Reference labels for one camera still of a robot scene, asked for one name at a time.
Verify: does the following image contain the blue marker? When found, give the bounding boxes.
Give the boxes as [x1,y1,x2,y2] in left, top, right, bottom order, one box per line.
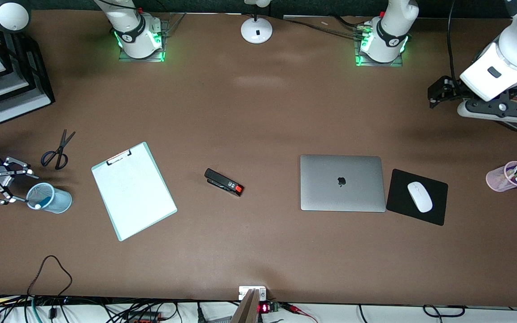
[34,188,53,210]

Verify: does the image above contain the silver laptop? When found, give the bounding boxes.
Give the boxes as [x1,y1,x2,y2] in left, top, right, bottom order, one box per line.
[300,154,386,213]

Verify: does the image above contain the light blue mesh cup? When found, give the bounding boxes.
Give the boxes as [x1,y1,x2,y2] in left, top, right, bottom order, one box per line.
[26,182,73,214]

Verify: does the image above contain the black stacked paper tray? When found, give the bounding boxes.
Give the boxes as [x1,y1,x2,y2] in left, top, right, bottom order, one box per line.
[0,18,56,126]

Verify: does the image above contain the pink translucent pen cup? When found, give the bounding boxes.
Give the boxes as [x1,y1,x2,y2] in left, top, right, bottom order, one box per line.
[486,161,517,192]

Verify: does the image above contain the white computer mouse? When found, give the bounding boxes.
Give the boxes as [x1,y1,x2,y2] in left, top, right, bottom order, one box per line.
[407,181,434,214]

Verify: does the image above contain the black mouse pad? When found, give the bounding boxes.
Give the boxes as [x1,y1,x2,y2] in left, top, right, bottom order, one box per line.
[386,169,449,227]

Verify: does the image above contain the teal clipboard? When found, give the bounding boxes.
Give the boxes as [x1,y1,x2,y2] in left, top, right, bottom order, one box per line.
[91,141,178,242]

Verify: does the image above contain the white clipboard paper sheet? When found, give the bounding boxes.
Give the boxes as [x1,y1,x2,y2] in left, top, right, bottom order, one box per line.
[92,144,176,240]

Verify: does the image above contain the orange power strip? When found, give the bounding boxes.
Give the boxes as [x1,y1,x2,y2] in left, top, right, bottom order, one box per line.
[126,312,162,323]

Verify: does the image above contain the white lamp base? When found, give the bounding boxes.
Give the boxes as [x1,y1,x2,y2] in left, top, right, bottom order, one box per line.
[241,0,273,44]

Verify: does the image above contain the black stapler red tip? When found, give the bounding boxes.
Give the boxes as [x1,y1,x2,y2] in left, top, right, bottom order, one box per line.
[204,168,245,197]

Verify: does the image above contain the red clip lead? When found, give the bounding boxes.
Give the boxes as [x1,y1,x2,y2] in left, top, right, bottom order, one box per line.
[281,302,318,323]

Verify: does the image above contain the white socket block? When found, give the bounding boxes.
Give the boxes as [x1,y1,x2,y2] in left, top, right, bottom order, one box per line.
[239,286,267,301]

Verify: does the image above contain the black blue handled scissors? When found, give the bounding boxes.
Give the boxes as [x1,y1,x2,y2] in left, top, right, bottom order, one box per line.
[40,129,76,170]

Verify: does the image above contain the looped black cable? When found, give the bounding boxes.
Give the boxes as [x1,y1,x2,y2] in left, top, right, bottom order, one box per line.
[26,255,73,299]

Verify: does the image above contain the black table cable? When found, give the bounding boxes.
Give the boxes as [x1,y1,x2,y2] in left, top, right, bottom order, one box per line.
[284,18,367,40]
[328,13,373,32]

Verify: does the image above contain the black cable tangle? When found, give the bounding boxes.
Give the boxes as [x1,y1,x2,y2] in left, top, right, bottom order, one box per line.
[0,294,183,323]

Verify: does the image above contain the black coiled cable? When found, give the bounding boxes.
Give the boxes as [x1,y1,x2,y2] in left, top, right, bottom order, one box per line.
[422,304,466,318]

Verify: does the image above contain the wooden bracket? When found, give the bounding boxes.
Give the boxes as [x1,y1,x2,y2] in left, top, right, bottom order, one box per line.
[231,288,260,323]

